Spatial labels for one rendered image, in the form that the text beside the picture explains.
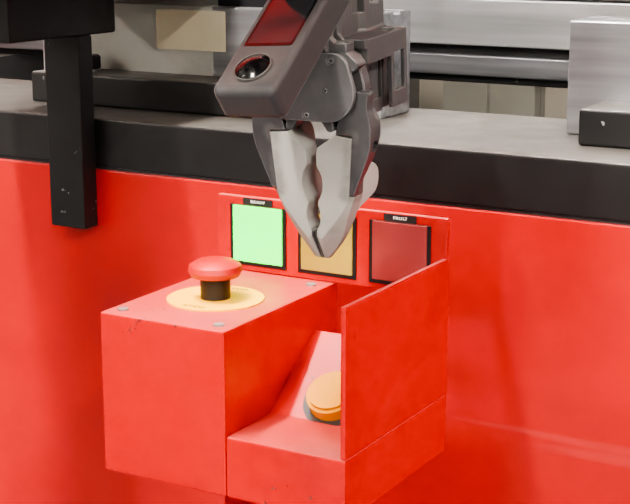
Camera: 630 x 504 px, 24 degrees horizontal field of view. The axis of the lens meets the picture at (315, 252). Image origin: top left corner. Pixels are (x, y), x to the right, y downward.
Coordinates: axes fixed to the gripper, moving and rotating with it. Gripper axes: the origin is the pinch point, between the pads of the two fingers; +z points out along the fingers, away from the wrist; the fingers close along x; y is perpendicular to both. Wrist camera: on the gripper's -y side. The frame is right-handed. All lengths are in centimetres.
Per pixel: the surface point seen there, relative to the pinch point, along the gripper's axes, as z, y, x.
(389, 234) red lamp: 2.2, 10.0, -0.3
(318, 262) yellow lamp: 5.1, 9.7, 5.7
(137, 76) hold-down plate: -4.3, 28.1, 35.5
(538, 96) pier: 63, 338, 116
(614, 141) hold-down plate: -2.0, 26.7, -11.9
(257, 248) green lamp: 4.6, 9.8, 11.2
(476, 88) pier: 61, 333, 134
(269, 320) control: 6.5, 0.3, 4.5
